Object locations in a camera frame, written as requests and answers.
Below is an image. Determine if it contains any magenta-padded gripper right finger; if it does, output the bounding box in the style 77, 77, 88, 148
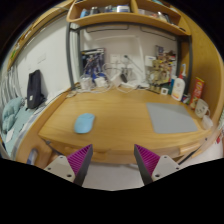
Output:
133, 144, 181, 186

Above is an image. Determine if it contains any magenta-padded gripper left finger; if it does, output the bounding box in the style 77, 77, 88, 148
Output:
44, 143, 94, 187

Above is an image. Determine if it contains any light blue computer mouse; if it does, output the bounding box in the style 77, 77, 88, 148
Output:
73, 112, 96, 135

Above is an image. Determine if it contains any grey mouse pad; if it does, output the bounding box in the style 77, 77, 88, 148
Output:
145, 102, 199, 135

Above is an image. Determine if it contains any teal striped bed sheet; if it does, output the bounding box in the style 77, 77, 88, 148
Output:
3, 106, 38, 158

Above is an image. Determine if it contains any white mug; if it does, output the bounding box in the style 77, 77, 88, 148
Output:
194, 98, 212, 119

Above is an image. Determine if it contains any small blue box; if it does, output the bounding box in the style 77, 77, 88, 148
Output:
181, 94, 192, 105

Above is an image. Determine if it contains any teal quilt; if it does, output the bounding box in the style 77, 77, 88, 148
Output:
1, 96, 28, 133

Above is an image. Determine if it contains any white red-capped lotion bottle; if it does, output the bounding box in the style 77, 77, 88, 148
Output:
170, 70, 187, 102

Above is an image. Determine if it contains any red chips can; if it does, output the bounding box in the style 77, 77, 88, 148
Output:
189, 76, 205, 110

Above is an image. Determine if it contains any black backpack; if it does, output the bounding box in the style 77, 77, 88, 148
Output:
26, 69, 47, 110

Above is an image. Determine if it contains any white desk lamp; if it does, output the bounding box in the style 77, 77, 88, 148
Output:
113, 54, 150, 90

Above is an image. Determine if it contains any brown tree figure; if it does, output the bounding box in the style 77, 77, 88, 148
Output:
148, 58, 171, 93

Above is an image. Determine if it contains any white power adapter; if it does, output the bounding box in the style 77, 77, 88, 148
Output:
110, 73, 123, 86

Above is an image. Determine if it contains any colourful figure box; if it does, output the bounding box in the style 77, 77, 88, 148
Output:
154, 44, 178, 84

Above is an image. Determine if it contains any robot model kit box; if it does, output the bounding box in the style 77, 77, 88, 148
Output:
80, 48, 107, 79

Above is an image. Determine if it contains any wooden shelf unit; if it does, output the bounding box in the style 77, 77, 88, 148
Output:
65, 0, 193, 37

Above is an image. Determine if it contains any clear plastic cable bag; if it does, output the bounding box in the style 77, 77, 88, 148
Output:
94, 77, 108, 88
79, 76, 93, 90

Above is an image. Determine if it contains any white bed guard rail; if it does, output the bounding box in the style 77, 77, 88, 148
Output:
0, 66, 18, 111

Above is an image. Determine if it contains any grey metal desk frame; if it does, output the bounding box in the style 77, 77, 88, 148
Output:
65, 22, 194, 96

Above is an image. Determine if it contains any white wall socket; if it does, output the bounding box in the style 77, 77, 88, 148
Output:
109, 53, 123, 64

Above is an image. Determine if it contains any long wooden wall shelf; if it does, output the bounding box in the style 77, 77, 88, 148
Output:
6, 0, 73, 71

